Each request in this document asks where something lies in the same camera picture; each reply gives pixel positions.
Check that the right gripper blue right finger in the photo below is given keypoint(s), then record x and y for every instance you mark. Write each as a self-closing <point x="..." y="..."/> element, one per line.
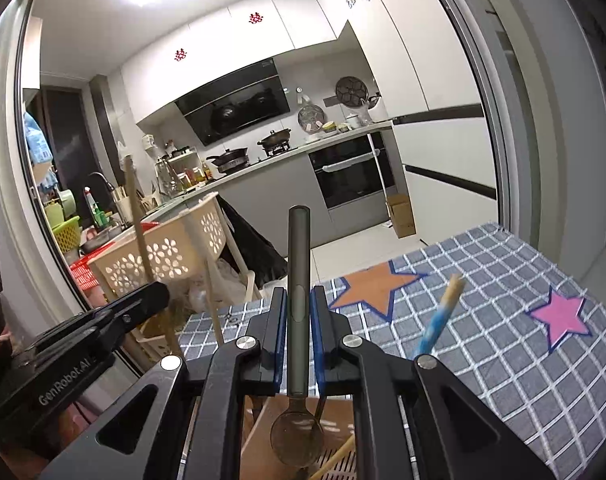
<point x="333" y="373"/>

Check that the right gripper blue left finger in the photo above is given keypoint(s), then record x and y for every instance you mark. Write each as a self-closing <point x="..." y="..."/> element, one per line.
<point x="269" y="329"/>

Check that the dark translucent spoon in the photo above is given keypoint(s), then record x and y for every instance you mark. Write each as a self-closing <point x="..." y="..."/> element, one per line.
<point x="296" y="435"/>

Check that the blue patterned chopstick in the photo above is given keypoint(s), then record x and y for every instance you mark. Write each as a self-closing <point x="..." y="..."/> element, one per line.
<point x="440" y="318"/>

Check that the cream flower-cut laundry basket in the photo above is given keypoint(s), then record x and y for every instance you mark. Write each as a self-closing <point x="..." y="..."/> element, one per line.
<point x="187" y="246"/>

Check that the cardboard box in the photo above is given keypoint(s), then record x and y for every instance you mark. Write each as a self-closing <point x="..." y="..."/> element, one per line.
<point x="401" y="215"/>

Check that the built-in black oven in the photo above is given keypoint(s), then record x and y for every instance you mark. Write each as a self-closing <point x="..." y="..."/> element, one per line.
<point x="352" y="169"/>

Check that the black wok on stove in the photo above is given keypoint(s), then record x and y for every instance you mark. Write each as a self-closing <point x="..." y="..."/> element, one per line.
<point x="229" y="159"/>

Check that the black pot with lid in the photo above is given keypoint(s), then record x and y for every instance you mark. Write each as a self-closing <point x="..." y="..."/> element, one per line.
<point x="276" y="143"/>

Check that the grey checkered star tablecloth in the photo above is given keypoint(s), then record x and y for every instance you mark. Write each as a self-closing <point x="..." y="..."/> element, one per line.
<point x="526" y="338"/>

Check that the black range hood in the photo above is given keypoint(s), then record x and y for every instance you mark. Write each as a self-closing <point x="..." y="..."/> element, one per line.
<point x="234" y="102"/>

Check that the white refrigerator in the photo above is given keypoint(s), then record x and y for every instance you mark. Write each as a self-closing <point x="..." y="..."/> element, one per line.
<point x="433" y="101"/>

